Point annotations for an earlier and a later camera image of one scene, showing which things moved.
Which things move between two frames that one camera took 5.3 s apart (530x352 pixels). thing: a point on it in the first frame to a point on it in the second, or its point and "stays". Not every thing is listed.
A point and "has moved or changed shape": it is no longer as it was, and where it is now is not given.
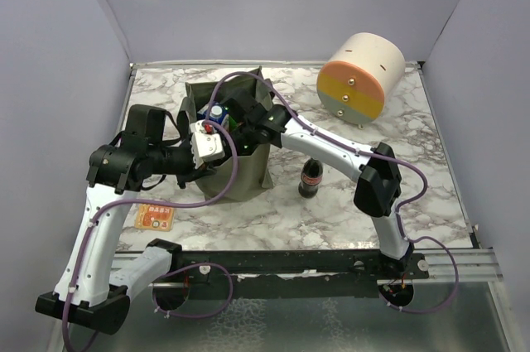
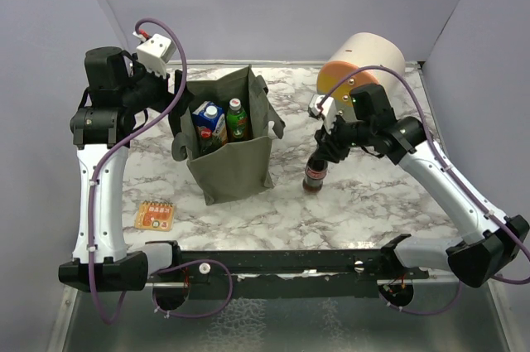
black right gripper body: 242,139 to 345,134
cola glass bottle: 310,178 has moved or changed shape
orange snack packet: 154,218 stays
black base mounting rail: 291,275 stays
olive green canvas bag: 243,174 stays
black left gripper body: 178,161 to 151,90
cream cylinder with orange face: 362,69 stays
